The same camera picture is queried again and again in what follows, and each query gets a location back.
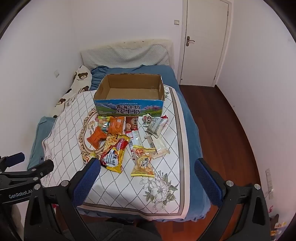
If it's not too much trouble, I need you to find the yellow cookie packet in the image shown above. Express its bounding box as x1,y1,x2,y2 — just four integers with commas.
131,145,156,178

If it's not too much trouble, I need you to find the small white picture packet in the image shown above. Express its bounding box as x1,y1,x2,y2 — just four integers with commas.
142,114,153,127

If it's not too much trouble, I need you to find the grey white snack packet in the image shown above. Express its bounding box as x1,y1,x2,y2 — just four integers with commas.
145,117,167,139

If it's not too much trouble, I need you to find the dark cloth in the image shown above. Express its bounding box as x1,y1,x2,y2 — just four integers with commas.
77,221,162,241

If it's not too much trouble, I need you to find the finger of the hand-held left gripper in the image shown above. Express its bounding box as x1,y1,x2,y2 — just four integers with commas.
0,159,55,181
0,152,25,172

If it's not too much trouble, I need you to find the yellow red noodle snack packet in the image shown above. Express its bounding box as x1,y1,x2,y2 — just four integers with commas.
99,134,130,174

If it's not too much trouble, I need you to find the orange snack packet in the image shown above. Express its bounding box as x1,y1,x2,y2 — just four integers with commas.
87,127,108,150
108,116,125,135

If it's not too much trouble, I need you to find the cream white snack packet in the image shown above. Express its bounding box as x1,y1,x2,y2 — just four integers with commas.
151,137,171,159

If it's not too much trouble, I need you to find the bear print pillow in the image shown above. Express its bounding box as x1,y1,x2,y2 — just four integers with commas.
50,65,93,118

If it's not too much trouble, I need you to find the white quilted pillow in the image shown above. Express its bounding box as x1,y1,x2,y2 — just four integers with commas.
80,39,174,69

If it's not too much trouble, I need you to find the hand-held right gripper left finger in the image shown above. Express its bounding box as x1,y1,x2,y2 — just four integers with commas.
23,158,101,241

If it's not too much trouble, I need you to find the red white snack packet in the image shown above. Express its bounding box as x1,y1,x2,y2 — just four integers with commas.
125,130,143,160

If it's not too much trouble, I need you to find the white door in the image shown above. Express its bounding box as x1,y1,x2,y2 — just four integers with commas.
178,0,232,88

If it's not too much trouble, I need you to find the white barcode snack packet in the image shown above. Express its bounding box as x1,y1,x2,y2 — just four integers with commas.
144,135,156,149

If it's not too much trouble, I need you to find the white power strip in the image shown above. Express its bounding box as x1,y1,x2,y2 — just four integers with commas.
265,168,275,200

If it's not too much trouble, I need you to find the brown snack packet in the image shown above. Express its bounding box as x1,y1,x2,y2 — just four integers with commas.
125,116,139,132

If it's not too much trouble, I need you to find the white floral printed cloth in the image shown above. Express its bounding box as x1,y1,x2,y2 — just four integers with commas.
42,86,188,220

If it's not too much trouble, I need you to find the heap of colourful packets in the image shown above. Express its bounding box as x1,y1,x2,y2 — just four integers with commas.
269,214,282,235

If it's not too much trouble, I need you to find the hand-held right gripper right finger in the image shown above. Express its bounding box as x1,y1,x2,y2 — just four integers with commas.
194,158,271,241

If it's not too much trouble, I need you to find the cardboard box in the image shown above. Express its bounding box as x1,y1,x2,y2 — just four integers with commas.
93,74,166,117

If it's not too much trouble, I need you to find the colourful candy packet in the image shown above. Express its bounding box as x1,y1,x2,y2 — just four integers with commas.
97,115,111,134

